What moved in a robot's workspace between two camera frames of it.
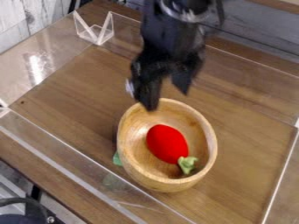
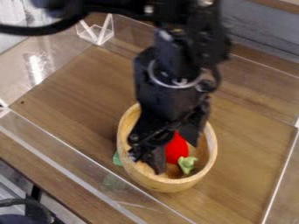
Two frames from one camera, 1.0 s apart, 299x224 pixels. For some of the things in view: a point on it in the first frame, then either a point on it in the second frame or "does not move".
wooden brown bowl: x=144 y=170 does not move
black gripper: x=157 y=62 to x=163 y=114
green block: x=116 y=160 does not move
